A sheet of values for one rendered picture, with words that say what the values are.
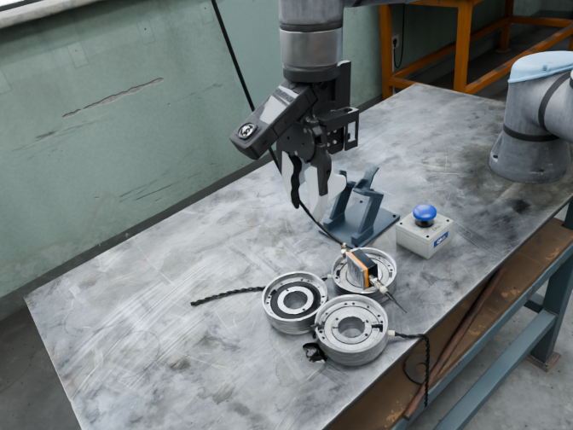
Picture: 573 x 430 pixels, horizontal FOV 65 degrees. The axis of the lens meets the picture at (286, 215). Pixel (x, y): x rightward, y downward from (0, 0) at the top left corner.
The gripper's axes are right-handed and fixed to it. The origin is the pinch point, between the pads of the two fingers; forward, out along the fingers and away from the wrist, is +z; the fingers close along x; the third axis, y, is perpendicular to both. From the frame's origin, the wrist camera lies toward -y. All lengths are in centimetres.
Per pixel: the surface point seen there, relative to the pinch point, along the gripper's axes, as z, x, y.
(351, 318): 15.6, -9.3, 1.2
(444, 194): 13.0, 1.4, 38.5
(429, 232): 10.7, -7.0, 21.9
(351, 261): 10.6, -4.0, 6.3
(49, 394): 106, 97, -44
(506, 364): 67, -13, 57
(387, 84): 51, 145, 189
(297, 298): 17.2, 1.0, -1.1
